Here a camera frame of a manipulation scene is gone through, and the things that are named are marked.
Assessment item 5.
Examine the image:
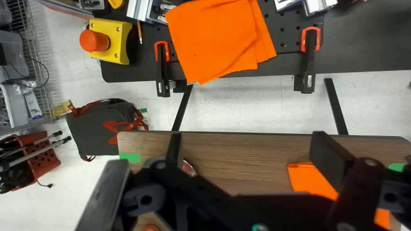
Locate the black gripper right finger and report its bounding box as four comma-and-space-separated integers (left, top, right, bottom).
309, 131, 355, 191

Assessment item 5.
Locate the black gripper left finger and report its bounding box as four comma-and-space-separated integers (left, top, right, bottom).
74, 159, 129, 231

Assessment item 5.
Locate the orange cloth on wooden table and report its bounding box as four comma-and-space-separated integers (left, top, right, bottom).
286, 160, 391, 231

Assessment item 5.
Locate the green tape marker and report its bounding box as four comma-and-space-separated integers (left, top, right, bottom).
119, 152, 141, 164

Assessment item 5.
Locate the dark grey backpack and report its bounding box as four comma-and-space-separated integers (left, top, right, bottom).
65, 98, 148, 161

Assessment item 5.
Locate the red perforated crate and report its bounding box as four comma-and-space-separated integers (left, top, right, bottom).
0, 131, 70, 193

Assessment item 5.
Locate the black orange clamp right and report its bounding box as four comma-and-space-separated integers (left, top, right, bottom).
294, 25, 321, 93

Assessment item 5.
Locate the black orange clamp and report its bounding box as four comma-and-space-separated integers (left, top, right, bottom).
154, 41, 170, 97
294, 25, 321, 93

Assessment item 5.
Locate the black perforated workbench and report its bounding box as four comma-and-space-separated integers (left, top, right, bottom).
100, 0, 411, 82

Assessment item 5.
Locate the folded orange cloth on bench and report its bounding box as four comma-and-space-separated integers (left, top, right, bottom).
165, 0, 277, 84

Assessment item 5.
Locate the yellow emergency stop button box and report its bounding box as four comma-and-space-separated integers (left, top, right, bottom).
79, 18, 132, 65

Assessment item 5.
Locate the black orange clamp left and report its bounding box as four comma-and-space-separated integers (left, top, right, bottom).
154, 41, 170, 97

